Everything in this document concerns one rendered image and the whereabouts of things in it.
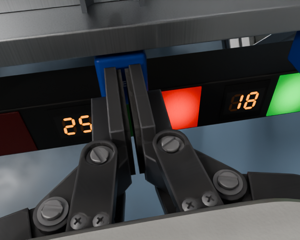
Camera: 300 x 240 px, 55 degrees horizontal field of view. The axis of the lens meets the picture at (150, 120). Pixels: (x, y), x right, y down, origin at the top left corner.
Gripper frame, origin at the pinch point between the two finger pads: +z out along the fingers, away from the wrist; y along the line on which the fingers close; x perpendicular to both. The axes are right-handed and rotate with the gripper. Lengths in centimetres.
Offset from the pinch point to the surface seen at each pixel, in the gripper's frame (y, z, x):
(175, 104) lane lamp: 3.1, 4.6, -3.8
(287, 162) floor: 47, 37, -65
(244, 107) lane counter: 8.0, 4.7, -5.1
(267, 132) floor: 42, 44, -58
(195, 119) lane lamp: 4.5, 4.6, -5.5
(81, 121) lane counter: -2.9, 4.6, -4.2
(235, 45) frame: 22.0, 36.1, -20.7
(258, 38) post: 42, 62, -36
